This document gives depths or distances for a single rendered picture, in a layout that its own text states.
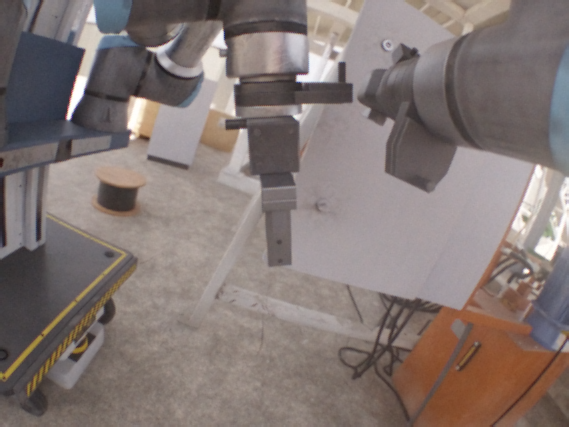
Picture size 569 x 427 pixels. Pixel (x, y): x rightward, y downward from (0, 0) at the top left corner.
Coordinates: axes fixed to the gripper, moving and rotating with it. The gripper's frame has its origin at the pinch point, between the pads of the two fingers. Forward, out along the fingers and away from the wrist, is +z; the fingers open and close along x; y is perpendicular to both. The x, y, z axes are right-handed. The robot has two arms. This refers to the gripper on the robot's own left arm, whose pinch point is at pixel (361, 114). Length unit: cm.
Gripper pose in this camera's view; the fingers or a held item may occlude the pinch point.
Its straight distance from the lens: 43.8
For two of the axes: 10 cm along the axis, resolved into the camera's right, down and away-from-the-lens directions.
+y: 3.6, -8.9, -2.7
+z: -1.0, -3.3, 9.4
